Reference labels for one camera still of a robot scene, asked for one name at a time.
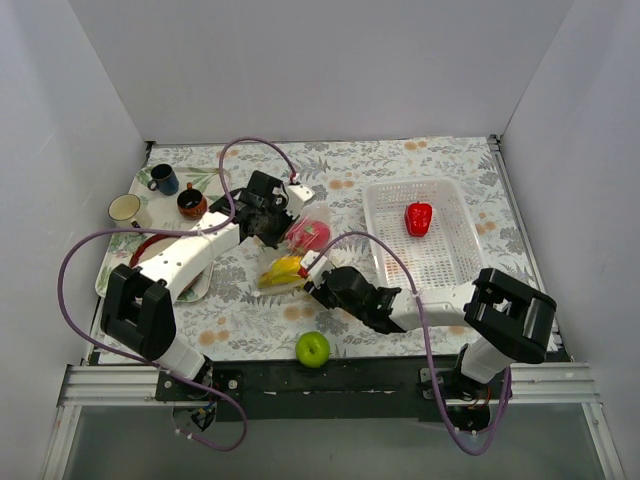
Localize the clear zip top bag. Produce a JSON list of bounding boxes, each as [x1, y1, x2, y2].
[[252, 202, 332, 297]]

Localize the pink fake fruit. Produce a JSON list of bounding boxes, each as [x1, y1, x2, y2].
[[286, 219, 331, 255]]

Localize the yellow fake banana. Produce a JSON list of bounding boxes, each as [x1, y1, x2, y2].
[[257, 256, 304, 289]]

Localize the green fake apple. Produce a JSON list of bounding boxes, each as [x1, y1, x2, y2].
[[295, 331, 330, 368]]

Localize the red fake bell pepper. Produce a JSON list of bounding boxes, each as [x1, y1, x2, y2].
[[404, 202, 433, 238]]

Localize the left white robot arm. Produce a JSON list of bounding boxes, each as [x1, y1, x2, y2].
[[100, 171, 314, 400]]

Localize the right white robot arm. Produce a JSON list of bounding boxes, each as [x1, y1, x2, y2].
[[304, 267, 557, 400]]

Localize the orange patterned small bowl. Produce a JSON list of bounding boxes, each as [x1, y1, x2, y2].
[[176, 182, 208, 220]]

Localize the leaf pattern white tray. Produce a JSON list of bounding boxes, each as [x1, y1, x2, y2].
[[94, 166, 233, 304]]

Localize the white plastic basket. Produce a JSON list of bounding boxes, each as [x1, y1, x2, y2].
[[363, 177, 488, 290]]

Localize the dark blue mug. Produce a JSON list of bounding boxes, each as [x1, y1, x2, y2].
[[147, 164, 180, 196]]

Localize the red rimmed cream plate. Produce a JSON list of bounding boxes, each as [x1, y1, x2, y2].
[[128, 234, 207, 296]]

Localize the cream mug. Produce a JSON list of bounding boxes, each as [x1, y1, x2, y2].
[[108, 194, 152, 229]]

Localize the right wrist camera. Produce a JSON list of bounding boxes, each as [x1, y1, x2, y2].
[[300, 251, 335, 288]]

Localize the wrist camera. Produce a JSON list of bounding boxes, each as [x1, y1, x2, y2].
[[300, 251, 335, 288], [284, 184, 315, 218]]

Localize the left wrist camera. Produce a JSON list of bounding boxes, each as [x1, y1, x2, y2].
[[284, 184, 315, 218]]

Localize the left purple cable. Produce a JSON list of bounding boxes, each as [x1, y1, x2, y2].
[[56, 137, 301, 453]]

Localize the purple cable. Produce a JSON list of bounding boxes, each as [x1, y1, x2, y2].
[[56, 137, 301, 453], [309, 230, 513, 457]]

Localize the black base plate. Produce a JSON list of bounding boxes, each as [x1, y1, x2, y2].
[[155, 355, 516, 422]]

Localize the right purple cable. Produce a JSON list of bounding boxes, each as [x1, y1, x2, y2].
[[309, 230, 513, 457]]

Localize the aluminium frame rail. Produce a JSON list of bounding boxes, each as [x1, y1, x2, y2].
[[40, 364, 166, 480]]

